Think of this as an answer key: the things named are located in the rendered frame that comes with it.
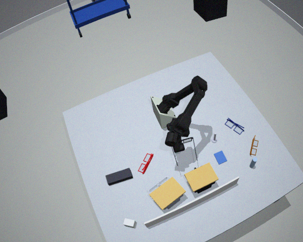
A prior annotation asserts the light blue cylinder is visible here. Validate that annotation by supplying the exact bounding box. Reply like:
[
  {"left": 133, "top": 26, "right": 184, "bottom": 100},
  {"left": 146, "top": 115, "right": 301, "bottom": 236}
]
[{"left": 250, "top": 157, "right": 258, "bottom": 168}]

